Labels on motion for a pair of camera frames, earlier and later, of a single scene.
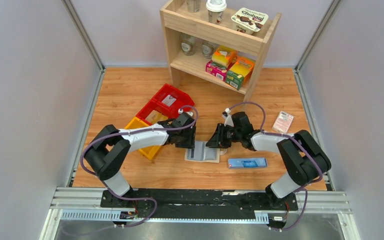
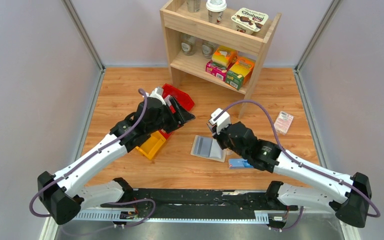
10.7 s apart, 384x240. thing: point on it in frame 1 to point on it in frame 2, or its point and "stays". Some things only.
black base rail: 201,203 stays
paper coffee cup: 215,8 stays
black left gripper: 185,133 to 175,110
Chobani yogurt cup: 247,21 stays
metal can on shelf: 193,6 stays
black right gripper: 224,133 to 221,140
